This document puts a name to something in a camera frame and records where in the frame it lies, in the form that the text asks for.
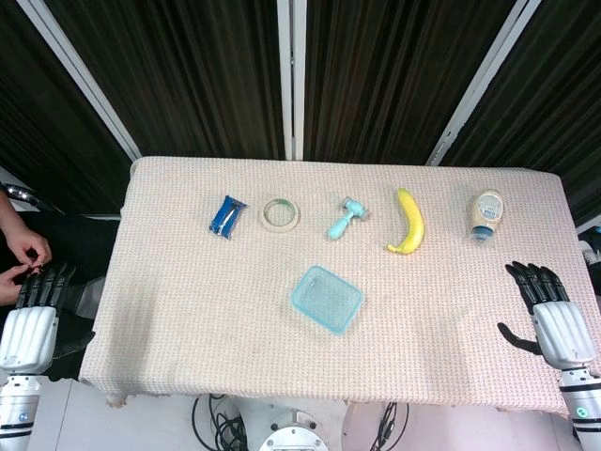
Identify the person bare hand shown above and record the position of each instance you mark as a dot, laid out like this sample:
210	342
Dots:
9	284
30	246

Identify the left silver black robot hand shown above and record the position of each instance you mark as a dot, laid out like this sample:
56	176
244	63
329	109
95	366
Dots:
30	338

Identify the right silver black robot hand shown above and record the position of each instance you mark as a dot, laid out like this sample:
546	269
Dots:
563	333

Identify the blue plastic lid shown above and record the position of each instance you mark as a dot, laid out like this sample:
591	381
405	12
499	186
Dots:
326	298

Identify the person bare forearm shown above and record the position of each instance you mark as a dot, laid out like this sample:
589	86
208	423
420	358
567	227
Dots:
5	211

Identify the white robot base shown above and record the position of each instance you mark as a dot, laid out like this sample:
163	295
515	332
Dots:
291	427

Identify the white sneaker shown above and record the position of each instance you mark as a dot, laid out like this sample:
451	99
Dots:
592	249

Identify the dark curtain panel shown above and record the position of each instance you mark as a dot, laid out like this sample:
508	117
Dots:
42	127
389	80
188	80
554	103

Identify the mayonnaise squeeze bottle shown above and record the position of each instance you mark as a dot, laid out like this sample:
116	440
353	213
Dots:
486	211

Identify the pink waffle tablecloth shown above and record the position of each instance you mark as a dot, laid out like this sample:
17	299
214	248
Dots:
211	329

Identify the yellow banana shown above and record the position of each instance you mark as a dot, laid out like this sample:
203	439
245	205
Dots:
415	221

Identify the blue snack packet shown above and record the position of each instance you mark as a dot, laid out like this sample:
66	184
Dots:
226	217

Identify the beige masking tape roll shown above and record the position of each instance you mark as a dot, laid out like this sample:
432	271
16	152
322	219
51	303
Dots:
270	224

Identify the light blue toy hammer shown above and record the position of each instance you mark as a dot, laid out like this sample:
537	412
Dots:
345	221

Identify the white frame post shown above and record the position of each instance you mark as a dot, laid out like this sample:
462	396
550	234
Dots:
80	75
483	84
291	80

